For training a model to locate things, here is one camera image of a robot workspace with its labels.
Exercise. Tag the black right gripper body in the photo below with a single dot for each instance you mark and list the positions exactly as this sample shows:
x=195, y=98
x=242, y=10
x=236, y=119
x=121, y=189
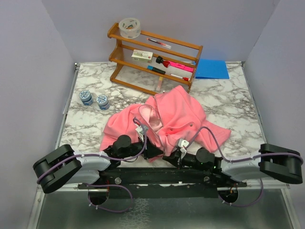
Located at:
x=186, y=160

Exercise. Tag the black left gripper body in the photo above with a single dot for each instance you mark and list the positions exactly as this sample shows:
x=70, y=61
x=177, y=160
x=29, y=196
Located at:
x=138, y=147

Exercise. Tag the pink zip jacket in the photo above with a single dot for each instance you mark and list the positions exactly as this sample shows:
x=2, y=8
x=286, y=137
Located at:
x=169, y=117

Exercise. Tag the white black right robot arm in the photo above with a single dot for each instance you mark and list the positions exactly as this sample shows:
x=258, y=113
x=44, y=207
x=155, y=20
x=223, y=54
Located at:
x=272, y=161

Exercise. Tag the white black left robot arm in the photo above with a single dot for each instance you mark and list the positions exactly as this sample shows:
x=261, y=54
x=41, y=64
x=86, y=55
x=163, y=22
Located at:
x=67, y=166

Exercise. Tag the blue white paint jar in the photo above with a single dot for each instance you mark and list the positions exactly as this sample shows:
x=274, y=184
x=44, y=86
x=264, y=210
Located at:
x=86, y=97
x=103, y=102

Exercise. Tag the yellow pink glue stick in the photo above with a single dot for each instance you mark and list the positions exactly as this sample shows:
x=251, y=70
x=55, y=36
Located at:
x=159, y=84

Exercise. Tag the white red pen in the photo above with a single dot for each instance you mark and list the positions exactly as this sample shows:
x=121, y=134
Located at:
x=180, y=77

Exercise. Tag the blue black marker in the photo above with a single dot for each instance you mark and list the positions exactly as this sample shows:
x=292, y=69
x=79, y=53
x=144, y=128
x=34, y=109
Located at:
x=154, y=69

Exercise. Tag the wooden three-tier shelf rack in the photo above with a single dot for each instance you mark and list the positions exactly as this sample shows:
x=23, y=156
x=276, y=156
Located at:
x=134, y=74

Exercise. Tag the pink highlighter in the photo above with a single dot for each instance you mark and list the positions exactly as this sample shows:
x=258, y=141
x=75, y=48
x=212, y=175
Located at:
x=181, y=66

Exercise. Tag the white staples box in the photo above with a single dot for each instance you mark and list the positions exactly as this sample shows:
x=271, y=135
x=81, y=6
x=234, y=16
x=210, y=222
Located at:
x=142, y=56

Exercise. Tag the blue folder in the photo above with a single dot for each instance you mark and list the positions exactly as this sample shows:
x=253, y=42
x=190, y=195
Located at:
x=211, y=69

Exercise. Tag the red clear pen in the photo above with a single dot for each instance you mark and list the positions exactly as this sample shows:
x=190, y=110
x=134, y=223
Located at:
x=159, y=43

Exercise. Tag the clear tape roll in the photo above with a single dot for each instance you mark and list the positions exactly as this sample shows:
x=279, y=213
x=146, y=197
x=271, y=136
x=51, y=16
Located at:
x=130, y=28

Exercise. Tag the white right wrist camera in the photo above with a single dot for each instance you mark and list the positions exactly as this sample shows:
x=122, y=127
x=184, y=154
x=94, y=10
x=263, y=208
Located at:
x=182, y=144

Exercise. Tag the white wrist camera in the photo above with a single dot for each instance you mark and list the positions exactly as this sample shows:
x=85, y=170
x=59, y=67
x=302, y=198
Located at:
x=182, y=144
x=141, y=131

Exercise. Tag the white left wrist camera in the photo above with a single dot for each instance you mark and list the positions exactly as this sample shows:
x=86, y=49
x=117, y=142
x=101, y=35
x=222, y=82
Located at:
x=141, y=131

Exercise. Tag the black metal base rail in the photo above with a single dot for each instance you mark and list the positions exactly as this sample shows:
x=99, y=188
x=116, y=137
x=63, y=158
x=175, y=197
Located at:
x=160, y=183

